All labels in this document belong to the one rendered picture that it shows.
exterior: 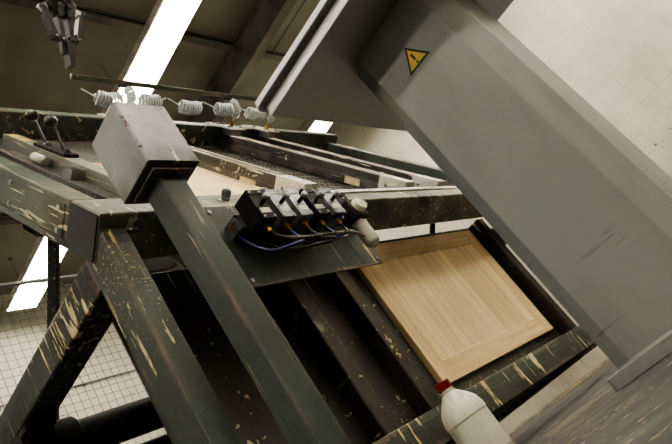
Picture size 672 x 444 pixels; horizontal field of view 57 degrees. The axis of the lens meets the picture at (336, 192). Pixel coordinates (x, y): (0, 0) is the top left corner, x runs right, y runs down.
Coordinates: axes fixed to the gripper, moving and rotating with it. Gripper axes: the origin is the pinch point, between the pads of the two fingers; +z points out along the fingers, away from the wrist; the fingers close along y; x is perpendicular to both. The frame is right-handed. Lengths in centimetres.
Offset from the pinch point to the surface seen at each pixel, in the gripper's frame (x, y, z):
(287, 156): -34, -115, 9
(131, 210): 26, 8, 50
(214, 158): -18, -59, 19
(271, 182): 5, -59, 36
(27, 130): -77, -25, -12
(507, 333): 30, -140, 103
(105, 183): -9.4, -10.0, 32.0
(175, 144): 44, 8, 42
